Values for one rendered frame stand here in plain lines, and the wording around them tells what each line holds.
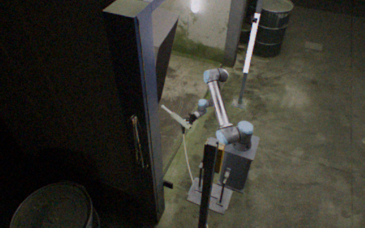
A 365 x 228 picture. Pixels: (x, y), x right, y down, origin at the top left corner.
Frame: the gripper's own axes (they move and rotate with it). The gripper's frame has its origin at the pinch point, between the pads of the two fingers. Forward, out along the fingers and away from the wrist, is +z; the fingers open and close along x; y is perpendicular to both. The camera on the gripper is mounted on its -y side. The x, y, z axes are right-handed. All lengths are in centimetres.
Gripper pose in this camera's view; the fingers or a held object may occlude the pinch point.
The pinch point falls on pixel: (182, 124)
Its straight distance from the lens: 324.5
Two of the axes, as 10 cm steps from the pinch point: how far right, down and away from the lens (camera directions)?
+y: 0.1, 7.3, 6.9
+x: -6.8, -5.0, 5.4
